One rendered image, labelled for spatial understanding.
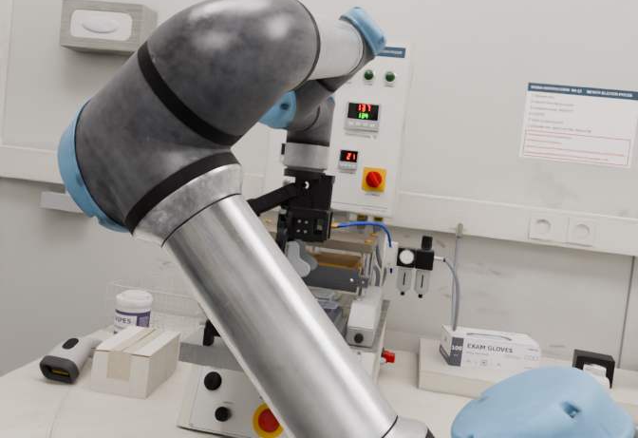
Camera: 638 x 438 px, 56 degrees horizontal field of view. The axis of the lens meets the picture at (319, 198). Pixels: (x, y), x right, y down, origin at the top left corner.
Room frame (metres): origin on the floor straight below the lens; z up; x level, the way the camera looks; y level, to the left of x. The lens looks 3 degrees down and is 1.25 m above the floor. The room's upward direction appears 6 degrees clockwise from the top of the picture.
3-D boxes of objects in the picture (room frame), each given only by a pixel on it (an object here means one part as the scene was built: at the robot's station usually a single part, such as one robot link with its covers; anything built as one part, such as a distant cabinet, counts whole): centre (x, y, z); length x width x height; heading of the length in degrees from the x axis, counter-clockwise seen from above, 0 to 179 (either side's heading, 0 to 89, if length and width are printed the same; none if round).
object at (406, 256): (1.41, -0.24, 1.05); 0.15 x 0.05 x 0.15; 81
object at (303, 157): (1.02, 0.03, 1.27); 0.08 x 0.08 x 0.05
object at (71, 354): (1.30, 0.48, 0.79); 0.20 x 0.08 x 0.08; 171
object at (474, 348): (1.55, -0.48, 0.83); 0.23 x 0.12 x 0.07; 90
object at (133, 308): (1.45, 0.42, 0.83); 0.09 x 0.09 x 0.15
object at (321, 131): (1.02, 0.03, 1.34); 0.09 x 0.08 x 0.11; 155
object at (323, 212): (1.02, 0.02, 1.18); 0.09 x 0.08 x 0.12; 81
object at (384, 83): (1.49, -0.03, 1.25); 0.33 x 0.16 x 0.64; 81
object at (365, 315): (1.22, -0.12, 0.97); 0.26 x 0.05 x 0.07; 171
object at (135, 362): (1.28, 0.35, 0.80); 0.19 x 0.13 x 0.09; 171
